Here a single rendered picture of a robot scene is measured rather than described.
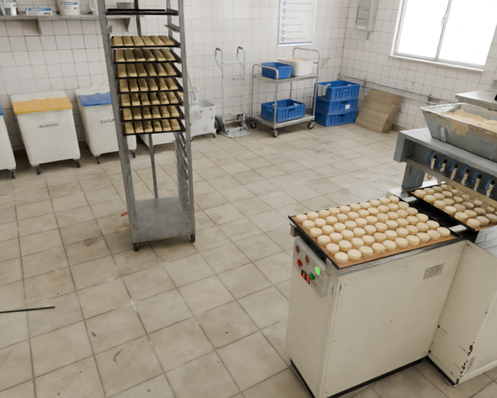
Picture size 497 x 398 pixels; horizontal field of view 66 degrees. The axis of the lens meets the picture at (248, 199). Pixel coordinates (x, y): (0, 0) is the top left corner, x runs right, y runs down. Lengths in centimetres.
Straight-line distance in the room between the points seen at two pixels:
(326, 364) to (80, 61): 434
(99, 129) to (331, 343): 364
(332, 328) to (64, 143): 369
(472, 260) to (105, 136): 388
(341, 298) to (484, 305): 69
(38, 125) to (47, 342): 259
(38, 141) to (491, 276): 416
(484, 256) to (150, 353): 176
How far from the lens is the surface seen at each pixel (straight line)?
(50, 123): 460
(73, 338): 258
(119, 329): 255
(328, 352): 183
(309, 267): 165
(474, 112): 224
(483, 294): 202
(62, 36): 514
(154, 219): 324
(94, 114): 464
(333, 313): 166
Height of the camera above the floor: 178
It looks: 28 degrees down
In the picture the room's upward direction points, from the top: 1 degrees clockwise
